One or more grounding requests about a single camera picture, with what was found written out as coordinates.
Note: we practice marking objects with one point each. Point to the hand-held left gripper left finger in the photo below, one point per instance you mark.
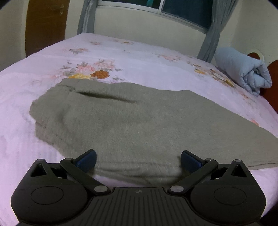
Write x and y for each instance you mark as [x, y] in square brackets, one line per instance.
[88, 160]

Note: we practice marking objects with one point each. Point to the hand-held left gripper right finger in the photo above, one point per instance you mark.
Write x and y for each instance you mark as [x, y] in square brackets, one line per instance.
[189, 160]

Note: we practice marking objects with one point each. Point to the grey-green fleece pants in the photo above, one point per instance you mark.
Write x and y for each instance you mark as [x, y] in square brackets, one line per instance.
[139, 121]

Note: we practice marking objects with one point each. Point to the rolled light blue quilt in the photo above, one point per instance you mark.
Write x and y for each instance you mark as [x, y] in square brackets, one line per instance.
[243, 69]

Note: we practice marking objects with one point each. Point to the brown wooden headboard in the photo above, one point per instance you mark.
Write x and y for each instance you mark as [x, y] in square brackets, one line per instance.
[271, 91]

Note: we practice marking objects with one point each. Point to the pink floral bed sheet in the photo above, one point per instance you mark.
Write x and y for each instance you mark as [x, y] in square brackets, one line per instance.
[134, 58]

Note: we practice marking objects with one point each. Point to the grey curtain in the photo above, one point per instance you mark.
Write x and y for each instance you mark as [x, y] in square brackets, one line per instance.
[86, 16]
[214, 28]

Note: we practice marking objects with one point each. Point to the brown wooden door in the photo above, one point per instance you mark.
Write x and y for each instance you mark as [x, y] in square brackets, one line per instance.
[44, 24]

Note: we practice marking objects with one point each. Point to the sliding glass window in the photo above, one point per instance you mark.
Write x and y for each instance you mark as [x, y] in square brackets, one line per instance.
[173, 10]

